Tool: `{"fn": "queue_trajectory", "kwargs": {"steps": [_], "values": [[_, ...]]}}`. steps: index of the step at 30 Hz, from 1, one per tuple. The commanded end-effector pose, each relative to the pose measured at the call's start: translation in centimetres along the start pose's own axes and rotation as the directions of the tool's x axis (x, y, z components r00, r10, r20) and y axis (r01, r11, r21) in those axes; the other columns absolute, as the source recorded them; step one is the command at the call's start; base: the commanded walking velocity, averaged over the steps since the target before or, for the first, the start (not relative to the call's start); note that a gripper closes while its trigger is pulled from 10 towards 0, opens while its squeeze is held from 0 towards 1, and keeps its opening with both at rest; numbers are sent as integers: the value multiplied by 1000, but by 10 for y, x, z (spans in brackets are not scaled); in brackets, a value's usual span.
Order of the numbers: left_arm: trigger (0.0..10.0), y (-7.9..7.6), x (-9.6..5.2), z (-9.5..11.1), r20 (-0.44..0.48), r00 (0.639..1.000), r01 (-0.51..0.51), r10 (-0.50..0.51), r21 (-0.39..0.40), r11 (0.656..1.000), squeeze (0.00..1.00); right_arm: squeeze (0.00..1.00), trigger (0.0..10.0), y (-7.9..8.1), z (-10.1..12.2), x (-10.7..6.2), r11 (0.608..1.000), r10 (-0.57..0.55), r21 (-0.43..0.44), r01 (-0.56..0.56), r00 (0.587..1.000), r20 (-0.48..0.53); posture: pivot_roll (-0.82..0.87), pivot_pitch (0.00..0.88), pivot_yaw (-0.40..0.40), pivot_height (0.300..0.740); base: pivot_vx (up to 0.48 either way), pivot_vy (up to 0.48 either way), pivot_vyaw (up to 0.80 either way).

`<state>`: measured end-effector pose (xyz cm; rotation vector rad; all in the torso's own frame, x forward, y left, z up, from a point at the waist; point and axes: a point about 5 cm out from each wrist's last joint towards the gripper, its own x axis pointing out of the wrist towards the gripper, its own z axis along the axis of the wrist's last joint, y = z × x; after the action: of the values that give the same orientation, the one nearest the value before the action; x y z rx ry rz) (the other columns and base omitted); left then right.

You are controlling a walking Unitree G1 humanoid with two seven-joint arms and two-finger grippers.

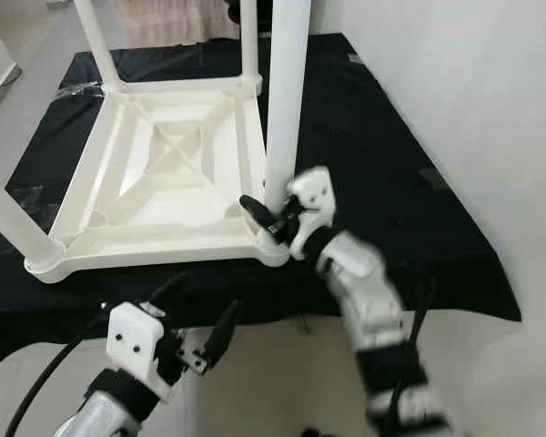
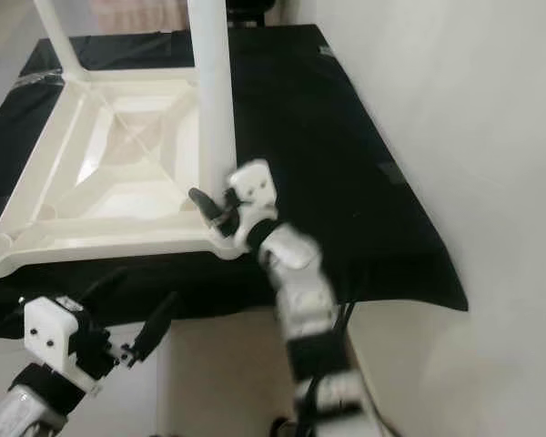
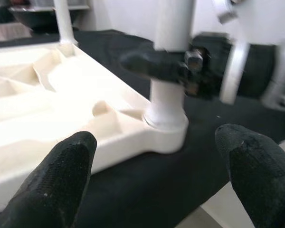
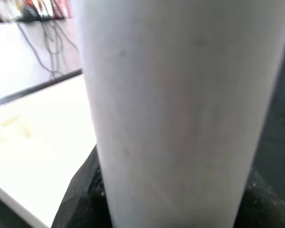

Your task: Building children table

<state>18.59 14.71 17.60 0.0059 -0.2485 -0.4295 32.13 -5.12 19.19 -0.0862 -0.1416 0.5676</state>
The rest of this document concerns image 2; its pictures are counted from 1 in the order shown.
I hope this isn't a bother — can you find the black tablecloth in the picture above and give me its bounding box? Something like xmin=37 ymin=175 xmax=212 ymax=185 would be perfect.
xmin=0 ymin=25 xmax=470 ymax=342

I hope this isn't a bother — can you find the beige patterned bench cloth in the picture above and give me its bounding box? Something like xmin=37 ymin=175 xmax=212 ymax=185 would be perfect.
xmin=86 ymin=0 xmax=190 ymax=36

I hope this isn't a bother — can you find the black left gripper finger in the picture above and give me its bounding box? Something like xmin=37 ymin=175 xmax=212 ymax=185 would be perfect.
xmin=77 ymin=266 xmax=128 ymax=310
xmin=127 ymin=291 xmax=181 ymax=365

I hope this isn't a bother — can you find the grey robot right leg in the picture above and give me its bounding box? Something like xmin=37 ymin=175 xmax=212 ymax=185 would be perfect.
xmin=268 ymin=415 xmax=299 ymax=437

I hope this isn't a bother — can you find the black round stool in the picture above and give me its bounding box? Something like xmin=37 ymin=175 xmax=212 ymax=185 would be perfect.
xmin=232 ymin=0 xmax=288 ymax=26

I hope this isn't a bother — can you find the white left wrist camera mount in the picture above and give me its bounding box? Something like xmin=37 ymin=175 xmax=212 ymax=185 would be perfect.
xmin=23 ymin=296 xmax=78 ymax=394

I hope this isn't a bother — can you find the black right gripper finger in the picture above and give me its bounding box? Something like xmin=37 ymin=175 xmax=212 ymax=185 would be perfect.
xmin=187 ymin=187 xmax=225 ymax=227

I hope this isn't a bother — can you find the clear plastic bag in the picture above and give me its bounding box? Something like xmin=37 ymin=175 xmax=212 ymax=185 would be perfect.
xmin=18 ymin=73 xmax=65 ymax=89

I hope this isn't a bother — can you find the white plastic table top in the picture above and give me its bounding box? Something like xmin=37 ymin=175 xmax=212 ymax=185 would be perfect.
xmin=0 ymin=68 xmax=242 ymax=279

